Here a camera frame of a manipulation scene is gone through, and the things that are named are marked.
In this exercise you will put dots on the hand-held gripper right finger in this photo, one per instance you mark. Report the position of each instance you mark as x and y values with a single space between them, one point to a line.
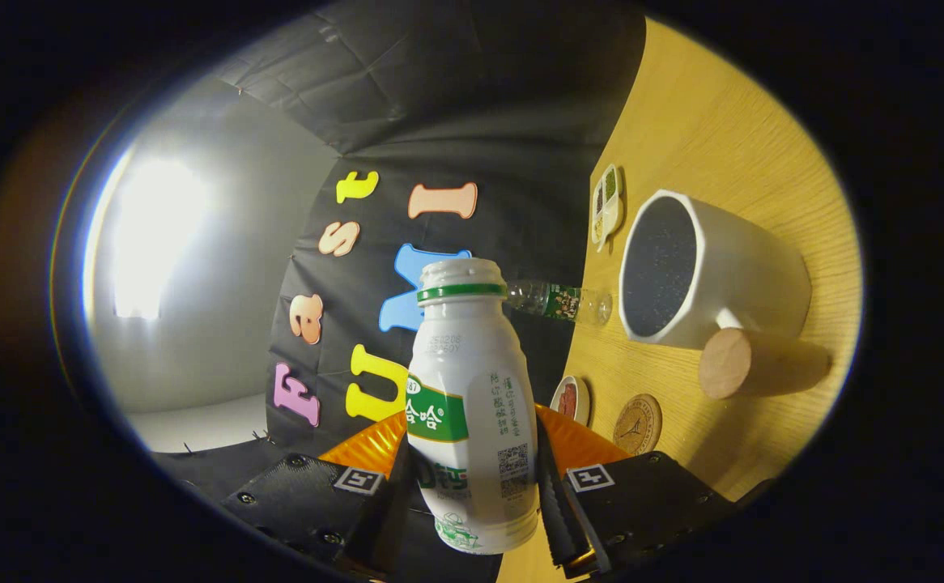
650 502

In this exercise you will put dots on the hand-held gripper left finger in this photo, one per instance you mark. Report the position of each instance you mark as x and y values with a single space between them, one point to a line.
302 502

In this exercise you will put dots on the round brown coaster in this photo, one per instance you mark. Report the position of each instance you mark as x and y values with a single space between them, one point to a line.
638 424

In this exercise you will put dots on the white juice bottle green label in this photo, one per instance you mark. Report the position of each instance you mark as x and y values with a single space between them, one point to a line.
472 389

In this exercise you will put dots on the clear plastic water bottle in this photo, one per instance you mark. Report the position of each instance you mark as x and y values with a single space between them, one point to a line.
561 301

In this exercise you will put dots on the round white plate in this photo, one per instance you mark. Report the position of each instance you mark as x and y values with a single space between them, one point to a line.
581 401

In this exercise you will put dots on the red sausage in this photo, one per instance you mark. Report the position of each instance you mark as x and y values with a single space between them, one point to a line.
567 400

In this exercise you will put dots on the white divided dish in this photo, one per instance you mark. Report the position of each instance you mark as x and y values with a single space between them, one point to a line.
610 212

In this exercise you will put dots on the green beans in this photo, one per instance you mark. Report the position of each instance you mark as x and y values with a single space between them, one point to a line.
611 185

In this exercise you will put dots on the wooden table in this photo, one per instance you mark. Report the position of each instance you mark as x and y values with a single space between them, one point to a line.
731 146

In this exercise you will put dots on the black backdrop cloth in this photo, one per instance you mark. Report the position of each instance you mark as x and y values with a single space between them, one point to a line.
456 121

